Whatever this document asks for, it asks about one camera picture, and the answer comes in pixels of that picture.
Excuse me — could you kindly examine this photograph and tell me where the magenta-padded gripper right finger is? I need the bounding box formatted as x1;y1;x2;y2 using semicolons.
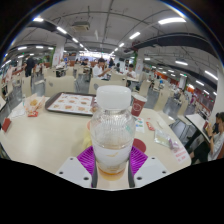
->
128;145;170;189

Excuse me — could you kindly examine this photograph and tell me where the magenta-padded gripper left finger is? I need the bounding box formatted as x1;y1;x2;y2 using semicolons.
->
55;145;98;189

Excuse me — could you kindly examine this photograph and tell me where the clear white-capped drink bottle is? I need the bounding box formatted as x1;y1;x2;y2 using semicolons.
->
89;85;137;181

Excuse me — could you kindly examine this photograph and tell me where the flat round red coaster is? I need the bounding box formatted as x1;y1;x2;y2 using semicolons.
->
132;138;147;154

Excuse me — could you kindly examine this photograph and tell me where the clear plastic packet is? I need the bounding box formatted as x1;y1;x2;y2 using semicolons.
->
153;129;181;150

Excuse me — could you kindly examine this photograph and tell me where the printed paper leaflet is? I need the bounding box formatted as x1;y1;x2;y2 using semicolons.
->
134;116;147;134

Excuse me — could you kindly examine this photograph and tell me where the dark food tray with paper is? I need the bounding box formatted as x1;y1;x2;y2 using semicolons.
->
44;91;98;117

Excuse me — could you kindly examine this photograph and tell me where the person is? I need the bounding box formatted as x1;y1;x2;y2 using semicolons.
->
23;55;36;78
189;112;224;164
92;57;112;81
124;63;138;80

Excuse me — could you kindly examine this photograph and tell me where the crumpled food wrapper paper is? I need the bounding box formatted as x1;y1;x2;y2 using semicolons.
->
22;93;46;118

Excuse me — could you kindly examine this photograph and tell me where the small red flat item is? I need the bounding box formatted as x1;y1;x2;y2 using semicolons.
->
1;117;12;133

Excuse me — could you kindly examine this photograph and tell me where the group of beige chairs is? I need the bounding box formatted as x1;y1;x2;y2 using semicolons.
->
19;66;188;116

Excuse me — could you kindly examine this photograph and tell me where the ceiling air conditioner unit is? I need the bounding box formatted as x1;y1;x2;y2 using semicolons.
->
71;21;91;33

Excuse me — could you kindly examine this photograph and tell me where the group of ceiling lights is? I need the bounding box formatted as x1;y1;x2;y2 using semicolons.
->
3;16;219;96

